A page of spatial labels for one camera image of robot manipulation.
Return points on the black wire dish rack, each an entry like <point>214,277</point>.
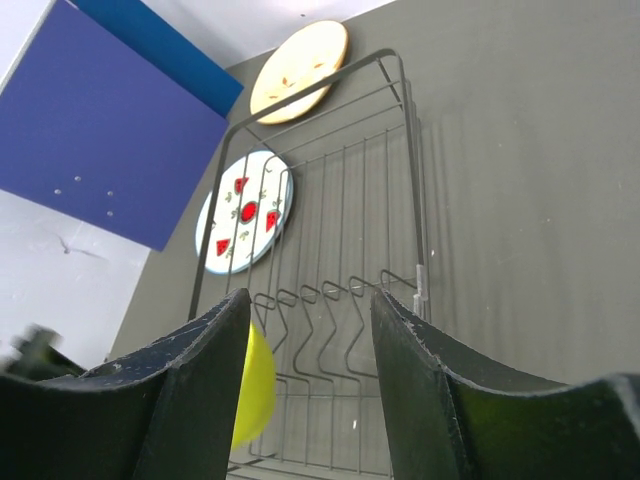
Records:
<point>351,223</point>

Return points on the blue binder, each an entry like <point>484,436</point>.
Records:
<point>91,129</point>
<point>140,28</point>

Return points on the white plate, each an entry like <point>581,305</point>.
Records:
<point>254,200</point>

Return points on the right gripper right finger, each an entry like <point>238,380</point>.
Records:
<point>453,413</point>

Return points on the rear blue binder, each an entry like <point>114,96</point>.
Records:
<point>140,28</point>

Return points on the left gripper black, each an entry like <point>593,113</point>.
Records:
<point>38,359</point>

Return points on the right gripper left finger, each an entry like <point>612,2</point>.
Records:
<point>166,411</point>

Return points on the beige floral plate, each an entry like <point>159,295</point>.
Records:
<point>311,54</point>

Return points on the yellow-green bowl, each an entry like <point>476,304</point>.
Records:
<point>257,396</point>

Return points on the front blue binder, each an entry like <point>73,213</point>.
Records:
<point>91,129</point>

